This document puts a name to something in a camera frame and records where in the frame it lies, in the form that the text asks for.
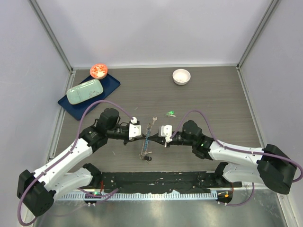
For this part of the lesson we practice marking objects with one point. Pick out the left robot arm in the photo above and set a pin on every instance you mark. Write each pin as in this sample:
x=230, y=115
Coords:
x=39, y=189

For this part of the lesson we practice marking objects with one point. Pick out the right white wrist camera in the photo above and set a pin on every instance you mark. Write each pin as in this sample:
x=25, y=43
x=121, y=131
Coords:
x=165, y=131

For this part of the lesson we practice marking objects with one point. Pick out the plain silver key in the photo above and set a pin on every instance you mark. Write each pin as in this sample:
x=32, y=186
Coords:
x=154, y=119

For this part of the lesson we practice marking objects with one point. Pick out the white ceramic bowl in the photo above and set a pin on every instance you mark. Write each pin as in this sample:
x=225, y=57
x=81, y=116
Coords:
x=181, y=76

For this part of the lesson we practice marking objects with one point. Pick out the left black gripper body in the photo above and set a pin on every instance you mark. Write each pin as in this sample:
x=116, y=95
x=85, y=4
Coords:
x=120, y=134

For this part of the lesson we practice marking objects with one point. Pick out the green tagged key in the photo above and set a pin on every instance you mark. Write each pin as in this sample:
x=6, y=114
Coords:
x=170, y=114

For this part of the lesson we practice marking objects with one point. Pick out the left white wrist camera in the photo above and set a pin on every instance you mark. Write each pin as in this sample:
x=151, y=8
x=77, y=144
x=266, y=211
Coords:
x=135, y=129

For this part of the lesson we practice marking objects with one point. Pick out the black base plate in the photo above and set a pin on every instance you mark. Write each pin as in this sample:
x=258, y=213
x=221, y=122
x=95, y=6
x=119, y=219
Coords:
x=161, y=182

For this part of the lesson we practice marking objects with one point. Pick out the white slotted cable duct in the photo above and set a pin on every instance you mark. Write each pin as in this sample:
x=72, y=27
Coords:
x=174, y=195

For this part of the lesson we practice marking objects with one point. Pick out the red patterned bowl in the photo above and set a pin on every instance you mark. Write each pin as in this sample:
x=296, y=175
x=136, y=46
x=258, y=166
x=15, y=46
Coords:
x=99, y=71

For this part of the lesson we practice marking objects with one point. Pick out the dark blue tray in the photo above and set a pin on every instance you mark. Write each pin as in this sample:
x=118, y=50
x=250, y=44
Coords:
x=109, y=84

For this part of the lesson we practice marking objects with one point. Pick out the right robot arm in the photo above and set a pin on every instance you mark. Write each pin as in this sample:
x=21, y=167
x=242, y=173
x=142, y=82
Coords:
x=269, y=166

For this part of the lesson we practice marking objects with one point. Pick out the black key fob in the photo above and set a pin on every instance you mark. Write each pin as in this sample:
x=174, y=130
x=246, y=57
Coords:
x=148, y=159

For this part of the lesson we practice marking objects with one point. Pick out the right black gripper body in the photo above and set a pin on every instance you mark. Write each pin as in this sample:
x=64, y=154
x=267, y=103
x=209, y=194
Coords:
x=178, y=139

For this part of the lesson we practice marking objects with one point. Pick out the large keyring with blue handle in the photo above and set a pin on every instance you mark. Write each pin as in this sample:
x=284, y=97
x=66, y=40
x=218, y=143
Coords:
x=144, y=151

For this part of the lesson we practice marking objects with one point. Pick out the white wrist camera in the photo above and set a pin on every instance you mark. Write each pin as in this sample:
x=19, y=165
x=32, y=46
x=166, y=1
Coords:
x=135, y=129
x=165, y=131

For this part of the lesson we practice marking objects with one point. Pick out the pale green oblong dish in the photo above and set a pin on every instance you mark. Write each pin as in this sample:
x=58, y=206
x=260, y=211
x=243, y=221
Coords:
x=84, y=91

